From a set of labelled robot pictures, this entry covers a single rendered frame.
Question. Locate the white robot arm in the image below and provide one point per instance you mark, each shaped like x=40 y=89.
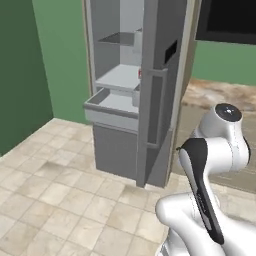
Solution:
x=200 y=220

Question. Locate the small red item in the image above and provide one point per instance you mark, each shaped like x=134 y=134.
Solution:
x=140 y=74

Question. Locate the grey fridge drawer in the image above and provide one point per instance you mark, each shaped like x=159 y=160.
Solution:
x=111 y=110

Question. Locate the white carton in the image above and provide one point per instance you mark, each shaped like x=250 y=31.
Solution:
x=138 y=40

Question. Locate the grey fridge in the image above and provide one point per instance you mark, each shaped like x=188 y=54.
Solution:
x=111 y=66

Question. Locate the grey fridge door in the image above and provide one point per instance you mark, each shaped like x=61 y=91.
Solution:
x=156 y=100

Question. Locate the black wall cabinet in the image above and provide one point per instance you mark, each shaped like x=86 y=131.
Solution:
x=228 y=20

